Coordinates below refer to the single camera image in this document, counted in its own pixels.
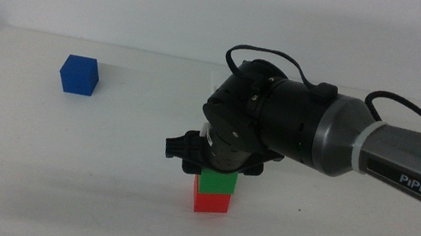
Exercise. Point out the blue cube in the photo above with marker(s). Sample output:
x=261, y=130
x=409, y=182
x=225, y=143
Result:
x=79, y=75

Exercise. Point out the red cube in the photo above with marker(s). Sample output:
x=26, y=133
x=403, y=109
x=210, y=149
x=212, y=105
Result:
x=212, y=204

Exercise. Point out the green cube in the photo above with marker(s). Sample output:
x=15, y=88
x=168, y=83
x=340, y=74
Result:
x=218, y=183

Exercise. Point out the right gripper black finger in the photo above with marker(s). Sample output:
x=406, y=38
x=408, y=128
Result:
x=251, y=170
x=190, y=168

